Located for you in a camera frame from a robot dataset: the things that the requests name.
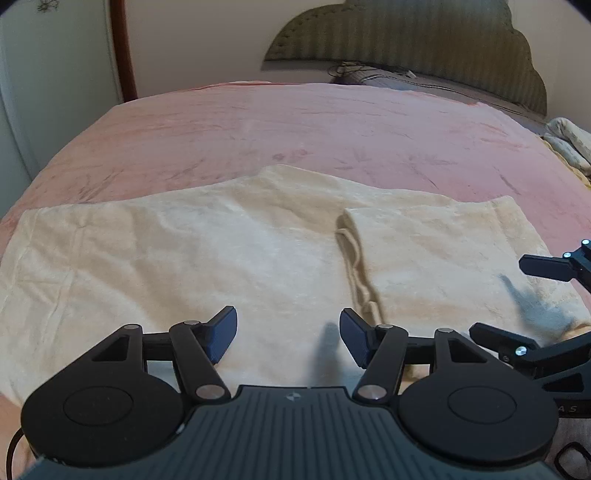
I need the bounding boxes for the cream white fleece pants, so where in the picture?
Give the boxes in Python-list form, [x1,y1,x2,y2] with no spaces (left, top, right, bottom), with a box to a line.
[1,166,590,403]

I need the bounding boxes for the folded white printed quilt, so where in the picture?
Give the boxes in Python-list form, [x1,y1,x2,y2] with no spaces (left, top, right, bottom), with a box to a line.
[543,117,591,178]

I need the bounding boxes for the grey striped bed sheet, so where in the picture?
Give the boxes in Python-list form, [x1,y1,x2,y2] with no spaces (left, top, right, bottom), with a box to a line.
[331,63,546,127]

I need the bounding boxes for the pink fleece blanket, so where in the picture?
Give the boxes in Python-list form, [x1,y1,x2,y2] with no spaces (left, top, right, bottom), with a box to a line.
[1,83,590,263]

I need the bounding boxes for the olive green padded headboard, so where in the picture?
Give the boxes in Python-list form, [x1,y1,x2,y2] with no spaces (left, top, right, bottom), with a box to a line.
[264,1,547,115]

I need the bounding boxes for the frosted glass wardrobe door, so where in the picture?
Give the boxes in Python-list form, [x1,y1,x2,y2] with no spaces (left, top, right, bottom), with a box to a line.
[1,1,122,212]

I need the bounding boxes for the black cable on bed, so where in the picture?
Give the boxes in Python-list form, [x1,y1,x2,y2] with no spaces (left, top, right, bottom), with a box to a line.
[327,62,417,84]

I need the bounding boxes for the brown wooden door frame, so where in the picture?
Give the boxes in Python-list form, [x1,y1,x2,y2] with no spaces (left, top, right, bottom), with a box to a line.
[108,0,138,102]

